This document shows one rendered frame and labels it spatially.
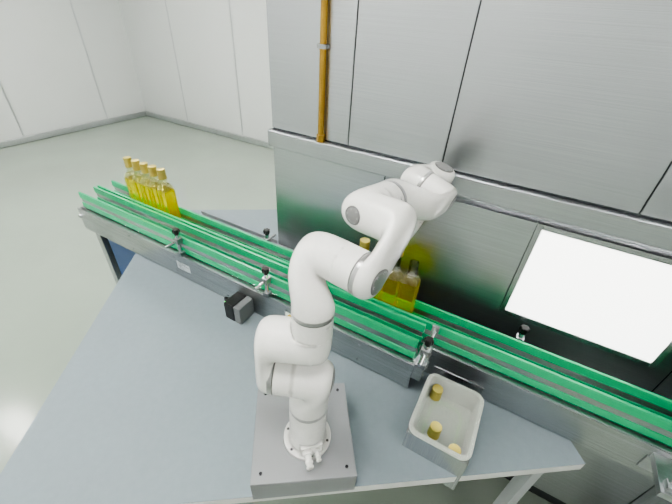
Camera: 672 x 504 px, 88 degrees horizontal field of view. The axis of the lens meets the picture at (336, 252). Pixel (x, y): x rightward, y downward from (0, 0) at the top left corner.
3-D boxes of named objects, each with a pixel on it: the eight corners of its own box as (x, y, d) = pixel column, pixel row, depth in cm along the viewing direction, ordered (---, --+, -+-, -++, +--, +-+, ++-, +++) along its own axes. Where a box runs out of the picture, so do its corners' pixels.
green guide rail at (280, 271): (421, 340, 116) (426, 324, 112) (420, 343, 116) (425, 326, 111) (100, 200, 182) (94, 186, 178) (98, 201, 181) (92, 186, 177)
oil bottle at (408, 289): (411, 318, 125) (423, 272, 113) (406, 328, 121) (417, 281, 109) (396, 312, 127) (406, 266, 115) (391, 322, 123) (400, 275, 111)
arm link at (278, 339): (332, 332, 64) (245, 322, 65) (324, 411, 77) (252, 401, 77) (336, 299, 72) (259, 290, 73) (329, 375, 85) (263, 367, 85)
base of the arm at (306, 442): (339, 465, 88) (344, 435, 79) (290, 479, 85) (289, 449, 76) (324, 409, 100) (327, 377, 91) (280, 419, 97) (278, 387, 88)
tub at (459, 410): (477, 411, 111) (486, 395, 106) (461, 478, 95) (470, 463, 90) (425, 385, 117) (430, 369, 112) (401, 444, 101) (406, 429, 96)
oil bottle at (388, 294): (396, 313, 127) (406, 266, 115) (390, 322, 123) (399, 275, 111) (382, 307, 129) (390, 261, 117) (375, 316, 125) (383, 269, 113)
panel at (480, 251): (653, 362, 102) (736, 271, 82) (654, 369, 100) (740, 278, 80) (373, 259, 136) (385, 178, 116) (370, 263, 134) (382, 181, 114)
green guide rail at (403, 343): (414, 356, 111) (419, 339, 106) (413, 358, 110) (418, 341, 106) (85, 205, 177) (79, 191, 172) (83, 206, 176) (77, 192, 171)
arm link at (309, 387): (329, 426, 81) (333, 386, 71) (273, 419, 81) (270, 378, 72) (333, 389, 89) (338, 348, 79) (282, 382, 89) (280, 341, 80)
